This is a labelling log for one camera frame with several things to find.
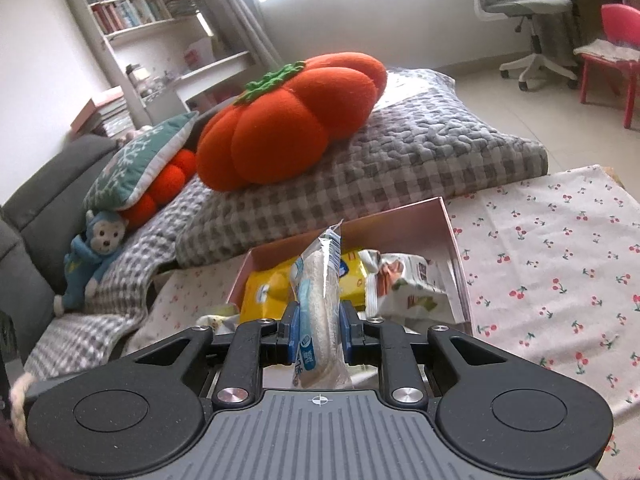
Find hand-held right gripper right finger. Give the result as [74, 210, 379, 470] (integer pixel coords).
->
[340, 302, 521, 406]

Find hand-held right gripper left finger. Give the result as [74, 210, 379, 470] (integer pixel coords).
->
[120, 304, 301, 409]

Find blue and white cracker packet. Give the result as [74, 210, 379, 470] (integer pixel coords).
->
[289, 219, 354, 392]

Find yellow snack packet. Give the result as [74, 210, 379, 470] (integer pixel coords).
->
[239, 247, 372, 324]

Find white packet brown picture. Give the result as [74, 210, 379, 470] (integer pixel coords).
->
[359, 249, 449, 322]

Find pink cardboard box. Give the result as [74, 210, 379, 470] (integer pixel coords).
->
[227, 197, 474, 337]

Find grey checked blanket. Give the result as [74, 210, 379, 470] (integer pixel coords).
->
[24, 179, 221, 377]

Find grey checked pillow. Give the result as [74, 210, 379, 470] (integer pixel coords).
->
[175, 67, 549, 269]

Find small orange pumpkin cushion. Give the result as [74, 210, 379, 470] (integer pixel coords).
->
[120, 149, 198, 233]

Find large orange pumpkin cushion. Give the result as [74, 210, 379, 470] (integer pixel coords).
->
[196, 51, 388, 192]

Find blue monkey plush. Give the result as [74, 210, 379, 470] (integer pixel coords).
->
[52, 209, 128, 317]

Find cherry print cloth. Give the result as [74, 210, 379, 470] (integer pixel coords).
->
[125, 164, 640, 422]

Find teal patterned cushion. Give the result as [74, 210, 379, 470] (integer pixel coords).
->
[82, 111, 200, 211]

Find grey sofa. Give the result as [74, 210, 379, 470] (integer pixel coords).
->
[0, 132, 127, 377]

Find person's maroon clothing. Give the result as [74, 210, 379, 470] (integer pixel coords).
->
[0, 400, 76, 480]

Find stack of books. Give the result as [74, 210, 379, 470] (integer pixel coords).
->
[69, 85, 134, 139]

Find pink box on desk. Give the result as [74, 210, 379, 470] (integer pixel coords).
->
[181, 37, 217, 74]

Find grey curtain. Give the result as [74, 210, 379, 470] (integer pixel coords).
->
[169, 0, 282, 67]

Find white bookshelf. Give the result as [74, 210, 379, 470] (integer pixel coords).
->
[59, 0, 217, 127]

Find rows of shelved books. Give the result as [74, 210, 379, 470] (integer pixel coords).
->
[76, 0, 197, 37]

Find grey office chair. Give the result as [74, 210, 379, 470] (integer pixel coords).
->
[459, 0, 582, 92]

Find patterned chair cushion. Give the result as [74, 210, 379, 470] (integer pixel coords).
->
[573, 37, 640, 64]

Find pink child chair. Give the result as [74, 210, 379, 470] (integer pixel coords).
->
[577, 4, 640, 129]

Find cream braided cord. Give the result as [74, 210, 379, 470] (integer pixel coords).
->
[9, 374, 37, 444]

